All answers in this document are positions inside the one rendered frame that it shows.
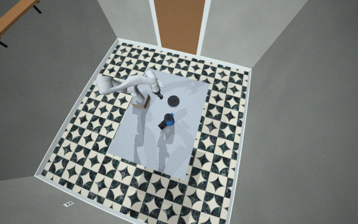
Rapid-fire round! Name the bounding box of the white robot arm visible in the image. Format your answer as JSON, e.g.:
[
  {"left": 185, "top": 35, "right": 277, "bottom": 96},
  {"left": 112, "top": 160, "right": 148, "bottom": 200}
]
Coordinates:
[{"left": 95, "top": 70, "right": 165, "bottom": 103}]

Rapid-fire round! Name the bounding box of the black round base with center stud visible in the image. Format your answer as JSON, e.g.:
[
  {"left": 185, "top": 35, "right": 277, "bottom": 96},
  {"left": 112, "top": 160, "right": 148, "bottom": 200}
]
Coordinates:
[{"left": 167, "top": 95, "right": 180, "bottom": 107}]

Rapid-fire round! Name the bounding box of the blue kettle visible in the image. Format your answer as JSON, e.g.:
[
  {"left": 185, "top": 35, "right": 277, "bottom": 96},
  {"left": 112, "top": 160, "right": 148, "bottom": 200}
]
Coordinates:
[{"left": 158, "top": 113, "right": 175, "bottom": 130}]

